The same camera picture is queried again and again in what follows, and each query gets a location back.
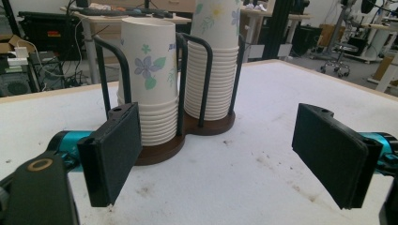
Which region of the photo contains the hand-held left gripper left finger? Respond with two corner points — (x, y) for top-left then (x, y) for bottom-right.
(77, 102), (144, 208)

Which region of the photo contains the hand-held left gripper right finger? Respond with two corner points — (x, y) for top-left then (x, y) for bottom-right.
(291, 102), (384, 210)

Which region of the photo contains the black wire cup holder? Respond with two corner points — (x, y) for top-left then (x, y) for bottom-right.
(93, 31), (247, 167)

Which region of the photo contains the short stack of floral paper cups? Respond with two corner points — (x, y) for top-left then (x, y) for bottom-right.
(116, 17), (180, 147)

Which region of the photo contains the white table leg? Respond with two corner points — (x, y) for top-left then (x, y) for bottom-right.
(375, 55), (398, 94)

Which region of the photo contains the wheeled stool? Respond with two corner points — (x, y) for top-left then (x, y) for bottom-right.
(319, 41), (360, 79)

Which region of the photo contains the black computer tower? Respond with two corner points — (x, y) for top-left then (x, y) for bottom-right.
(0, 70), (33, 98)

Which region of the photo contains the tall stack of floral paper cups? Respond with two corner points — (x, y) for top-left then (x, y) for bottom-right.
(183, 0), (242, 122)

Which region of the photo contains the white power adapter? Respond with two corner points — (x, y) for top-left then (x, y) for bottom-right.
(7, 46), (30, 68)

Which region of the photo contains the black equipment case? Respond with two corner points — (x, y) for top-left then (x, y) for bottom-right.
(18, 10), (84, 61)

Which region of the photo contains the black keyboard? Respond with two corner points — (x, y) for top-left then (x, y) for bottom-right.
(70, 7), (174, 19)

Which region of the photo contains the cardboard box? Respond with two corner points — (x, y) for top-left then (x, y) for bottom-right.
(0, 33), (36, 54)

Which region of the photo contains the white cable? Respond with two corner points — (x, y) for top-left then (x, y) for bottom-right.
(18, 17), (92, 79)

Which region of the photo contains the black metal post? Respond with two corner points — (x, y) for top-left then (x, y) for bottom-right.
(262, 0), (295, 60)

